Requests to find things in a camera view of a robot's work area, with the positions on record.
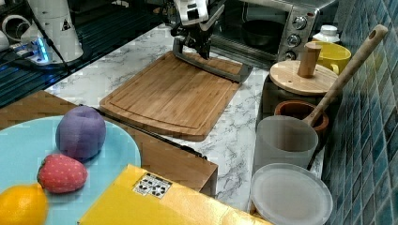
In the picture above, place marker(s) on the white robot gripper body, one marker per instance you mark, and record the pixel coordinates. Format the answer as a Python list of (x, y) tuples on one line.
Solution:
[(196, 18)]

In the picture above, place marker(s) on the white tape roll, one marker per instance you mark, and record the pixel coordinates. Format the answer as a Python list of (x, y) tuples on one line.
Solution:
[(12, 27)]

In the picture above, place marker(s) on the black pan inside oven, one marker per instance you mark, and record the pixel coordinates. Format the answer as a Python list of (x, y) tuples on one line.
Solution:
[(261, 32)]

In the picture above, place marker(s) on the frosted plastic cup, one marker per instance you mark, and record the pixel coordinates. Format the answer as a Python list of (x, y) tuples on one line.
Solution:
[(283, 139)]

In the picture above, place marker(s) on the white bottle cap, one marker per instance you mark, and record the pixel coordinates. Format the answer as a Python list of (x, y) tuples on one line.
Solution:
[(327, 33)]

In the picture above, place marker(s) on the wooden spoon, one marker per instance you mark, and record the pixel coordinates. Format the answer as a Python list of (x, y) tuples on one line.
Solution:
[(357, 60)]

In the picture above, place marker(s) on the dark jar with wooden lid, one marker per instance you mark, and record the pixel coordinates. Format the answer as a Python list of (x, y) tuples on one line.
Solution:
[(301, 79)]

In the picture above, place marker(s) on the orange fruit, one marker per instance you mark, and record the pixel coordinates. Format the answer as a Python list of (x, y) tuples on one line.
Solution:
[(23, 205)]

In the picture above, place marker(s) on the frosted plastic lid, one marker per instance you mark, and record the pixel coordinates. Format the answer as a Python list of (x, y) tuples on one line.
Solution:
[(286, 194)]

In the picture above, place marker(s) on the red plush strawberry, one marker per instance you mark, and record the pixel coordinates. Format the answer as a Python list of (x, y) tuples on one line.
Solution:
[(61, 174)]

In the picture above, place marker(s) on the brown wooden mortar bowl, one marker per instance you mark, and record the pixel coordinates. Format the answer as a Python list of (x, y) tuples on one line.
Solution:
[(300, 109)]

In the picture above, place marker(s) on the bamboo cutting board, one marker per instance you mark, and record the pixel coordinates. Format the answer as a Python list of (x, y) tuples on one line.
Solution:
[(171, 97)]

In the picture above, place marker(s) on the light blue plate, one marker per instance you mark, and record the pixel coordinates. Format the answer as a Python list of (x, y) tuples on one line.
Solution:
[(24, 146)]

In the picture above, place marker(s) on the yellow cardboard box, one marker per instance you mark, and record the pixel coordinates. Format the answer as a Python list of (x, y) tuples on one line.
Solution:
[(139, 197)]

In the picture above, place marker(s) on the silver toaster oven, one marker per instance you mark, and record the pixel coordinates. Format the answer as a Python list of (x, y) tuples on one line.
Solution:
[(301, 20)]

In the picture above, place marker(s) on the glass oven door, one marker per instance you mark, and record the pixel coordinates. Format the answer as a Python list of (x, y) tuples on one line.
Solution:
[(227, 59)]

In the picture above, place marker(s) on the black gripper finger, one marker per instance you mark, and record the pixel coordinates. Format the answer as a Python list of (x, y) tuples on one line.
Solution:
[(200, 41)]

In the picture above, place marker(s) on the yellow ceramic mug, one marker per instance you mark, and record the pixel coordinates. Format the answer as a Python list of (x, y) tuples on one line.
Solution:
[(333, 56)]

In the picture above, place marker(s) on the purple plush plum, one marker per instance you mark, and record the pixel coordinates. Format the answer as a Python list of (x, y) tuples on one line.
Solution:
[(80, 133)]

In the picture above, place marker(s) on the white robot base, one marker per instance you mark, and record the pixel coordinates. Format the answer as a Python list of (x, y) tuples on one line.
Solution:
[(52, 35)]

